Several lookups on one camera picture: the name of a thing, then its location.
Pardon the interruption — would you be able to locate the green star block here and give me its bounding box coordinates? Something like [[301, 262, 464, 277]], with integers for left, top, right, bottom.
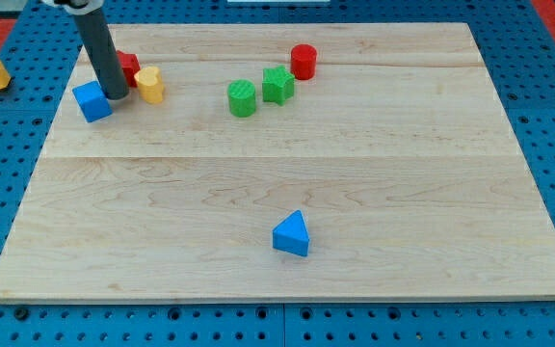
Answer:
[[262, 66, 295, 106]]

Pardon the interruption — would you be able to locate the red star block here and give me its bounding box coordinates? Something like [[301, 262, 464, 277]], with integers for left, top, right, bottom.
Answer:
[[117, 50, 141, 88]]

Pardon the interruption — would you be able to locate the light wooden board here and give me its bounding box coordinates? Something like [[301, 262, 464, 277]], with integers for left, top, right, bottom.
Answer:
[[0, 22, 555, 305]]

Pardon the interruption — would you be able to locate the blue triangle block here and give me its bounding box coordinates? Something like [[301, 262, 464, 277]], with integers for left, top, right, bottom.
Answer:
[[272, 210, 310, 257]]

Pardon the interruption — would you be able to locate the green cylinder block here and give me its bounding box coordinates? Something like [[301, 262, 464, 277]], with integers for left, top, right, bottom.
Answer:
[[227, 79, 256, 118]]

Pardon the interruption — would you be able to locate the red cylinder block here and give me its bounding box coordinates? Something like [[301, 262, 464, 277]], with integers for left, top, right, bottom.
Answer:
[[290, 43, 317, 80]]

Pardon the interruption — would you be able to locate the yellow heart block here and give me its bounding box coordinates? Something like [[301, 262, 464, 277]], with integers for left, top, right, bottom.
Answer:
[[134, 66, 165, 104]]

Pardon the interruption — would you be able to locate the blue cube block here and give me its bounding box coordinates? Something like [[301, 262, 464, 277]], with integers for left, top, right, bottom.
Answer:
[[72, 81, 113, 122]]

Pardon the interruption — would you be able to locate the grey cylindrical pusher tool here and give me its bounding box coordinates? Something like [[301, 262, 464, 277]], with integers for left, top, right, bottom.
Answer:
[[66, 6, 129, 100]]

